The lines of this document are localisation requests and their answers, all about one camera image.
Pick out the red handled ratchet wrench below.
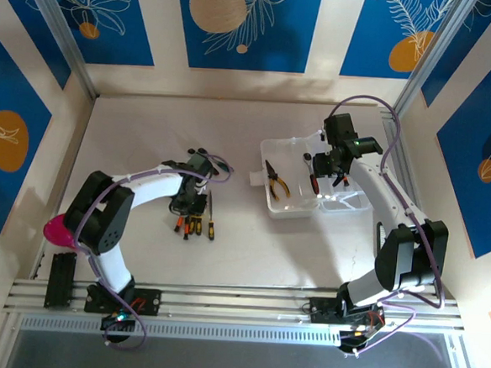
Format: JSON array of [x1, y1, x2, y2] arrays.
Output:
[[299, 151, 324, 196]]

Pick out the row of small screwdrivers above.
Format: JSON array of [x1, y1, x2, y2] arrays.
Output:
[[187, 214, 205, 237]]

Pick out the yellow black handled file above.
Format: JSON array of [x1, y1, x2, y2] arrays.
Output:
[[204, 191, 219, 243]]

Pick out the clear plastic tool box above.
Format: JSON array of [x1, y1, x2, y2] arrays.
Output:
[[245, 129, 378, 227]]

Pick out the yellow handled pliers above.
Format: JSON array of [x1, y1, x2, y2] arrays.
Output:
[[262, 159, 293, 204]]

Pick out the black screwdriver bit holder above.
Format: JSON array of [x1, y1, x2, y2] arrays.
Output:
[[373, 221, 391, 262]]

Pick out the pink plastic cup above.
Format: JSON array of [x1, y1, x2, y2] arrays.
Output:
[[41, 213, 80, 251]]

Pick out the black controller board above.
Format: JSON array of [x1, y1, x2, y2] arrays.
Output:
[[98, 309, 137, 334], [336, 306, 388, 358]]

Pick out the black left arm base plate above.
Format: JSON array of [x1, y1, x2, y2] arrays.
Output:
[[83, 282, 163, 318]]

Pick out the aluminium front rail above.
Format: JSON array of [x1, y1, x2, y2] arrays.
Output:
[[2, 264, 468, 348]]

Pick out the blue floral wall panel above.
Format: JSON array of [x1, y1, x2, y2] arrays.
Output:
[[339, 0, 457, 85], [0, 23, 59, 239], [428, 35, 491, 261], [0, 0, 77, 92], [39, 0, 160, 68], [419, 0, 491, 112], [171, 0, 325, 77]]

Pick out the slotted grey cable tray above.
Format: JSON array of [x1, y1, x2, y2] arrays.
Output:
[[18, 308, 344, 352]]

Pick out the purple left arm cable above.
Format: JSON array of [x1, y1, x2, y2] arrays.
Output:
[[65, 143, 235, 358]]

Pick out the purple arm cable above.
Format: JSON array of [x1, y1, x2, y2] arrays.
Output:
[[65, 143, 235, 358], [311, 92, 467, 364]]

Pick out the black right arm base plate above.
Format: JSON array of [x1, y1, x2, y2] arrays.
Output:
[[308, 296, 348, 327]]

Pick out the black extrusion bracket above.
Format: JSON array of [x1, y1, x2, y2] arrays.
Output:
[[42, 252, 77, 310]]

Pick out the aluminium corner post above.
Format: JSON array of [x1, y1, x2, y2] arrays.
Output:
[[391, 0, 474, 123], [13, 0, 106, 99]]

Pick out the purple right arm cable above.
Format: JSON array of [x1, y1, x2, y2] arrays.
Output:
[[311, 92, 467, 364]]

